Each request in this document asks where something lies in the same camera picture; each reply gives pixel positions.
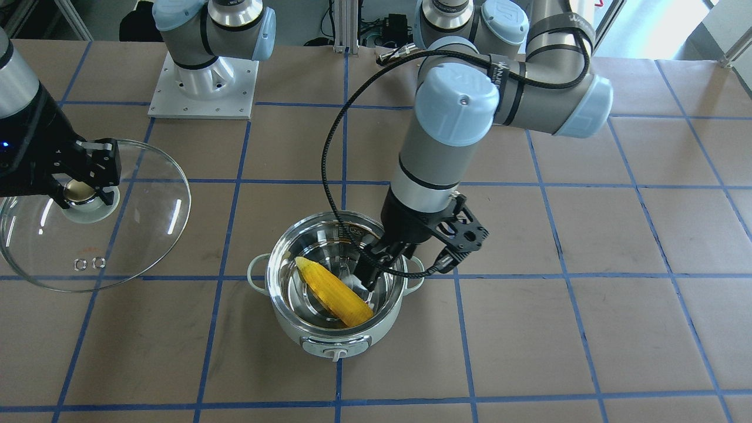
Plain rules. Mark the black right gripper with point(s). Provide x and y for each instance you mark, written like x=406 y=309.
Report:
x=36 y=147

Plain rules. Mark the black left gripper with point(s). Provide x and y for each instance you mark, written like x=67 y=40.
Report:
x=404 y=220

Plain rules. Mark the yellow corn cob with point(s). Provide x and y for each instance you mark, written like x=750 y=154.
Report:
x=333 y=294

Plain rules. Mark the glass pot lid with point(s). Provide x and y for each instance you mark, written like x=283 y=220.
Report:
x=91 y=246

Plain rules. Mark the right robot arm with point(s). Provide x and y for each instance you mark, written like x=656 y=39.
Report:
x=196 y=34

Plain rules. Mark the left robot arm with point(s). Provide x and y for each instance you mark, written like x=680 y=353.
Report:
x=488 y=62

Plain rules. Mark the pale green electric pot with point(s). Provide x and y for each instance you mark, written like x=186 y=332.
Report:
x=319 y=302

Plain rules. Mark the black power brick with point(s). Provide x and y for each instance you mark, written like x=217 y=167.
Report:
x=395 y=29

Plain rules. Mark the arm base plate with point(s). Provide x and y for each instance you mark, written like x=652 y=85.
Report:
x=224 y=90

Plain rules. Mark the aluminium frame post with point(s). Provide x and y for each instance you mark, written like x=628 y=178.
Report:
x=346 y=18

